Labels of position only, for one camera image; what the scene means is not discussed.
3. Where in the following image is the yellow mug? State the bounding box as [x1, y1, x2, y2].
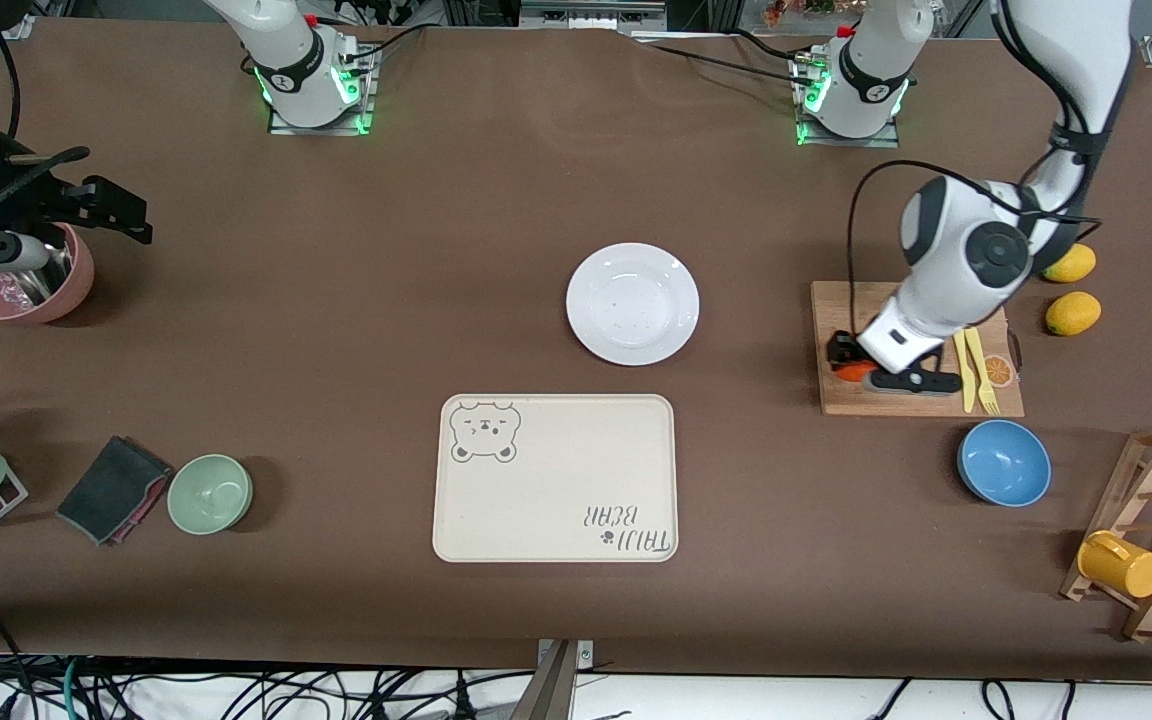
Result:
[1077, 531, 1152, 600]

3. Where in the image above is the white round plate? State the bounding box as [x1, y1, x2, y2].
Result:
[566, 243, 700, 367]

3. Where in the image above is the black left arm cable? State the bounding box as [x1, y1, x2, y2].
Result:
[846, 0, 1102, 336]

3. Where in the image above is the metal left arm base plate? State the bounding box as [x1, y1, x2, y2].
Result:
[794, 55, 902, 149]

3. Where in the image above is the dark grey folded cloth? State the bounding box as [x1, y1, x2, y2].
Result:
[56, 436, 173, 547]

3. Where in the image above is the yellow plastic knife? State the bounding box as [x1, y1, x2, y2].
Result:
[949, 326, 978, 414]

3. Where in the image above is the short black table cable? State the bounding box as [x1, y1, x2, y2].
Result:
[341, 22, 427, 63]

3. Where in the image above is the yellow plastic fork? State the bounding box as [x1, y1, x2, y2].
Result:
[965, 325, 1000, 416]

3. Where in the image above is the metal scoop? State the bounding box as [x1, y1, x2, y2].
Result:
[0, 240, 73, 306]

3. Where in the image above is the wooden cutting board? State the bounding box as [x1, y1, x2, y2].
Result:
[811, 281, 1025, 418]

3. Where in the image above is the green bowl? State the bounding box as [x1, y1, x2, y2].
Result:
[167, 455, 254, 536]

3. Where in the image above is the cream tray with bear print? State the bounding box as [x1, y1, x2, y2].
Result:
[433, 394, 679, 563]

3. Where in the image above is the long black table cable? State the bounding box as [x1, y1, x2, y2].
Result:
[636, 38, 817, 86]

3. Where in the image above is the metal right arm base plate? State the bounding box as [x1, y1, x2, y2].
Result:
[268, 45, 377, 136]

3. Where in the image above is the grey metal stand pole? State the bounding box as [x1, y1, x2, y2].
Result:
[521, 640, 582, 720]

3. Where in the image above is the yellow lemon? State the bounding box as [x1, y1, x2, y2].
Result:
[1045, 291, 1103, 337]
[1044, 243, 1098, 284]

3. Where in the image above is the blue bowl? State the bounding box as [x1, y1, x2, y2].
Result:
[957, 420, 1052, 508]

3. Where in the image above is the pink bowl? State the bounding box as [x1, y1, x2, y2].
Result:
[0, 222, 95, 324]

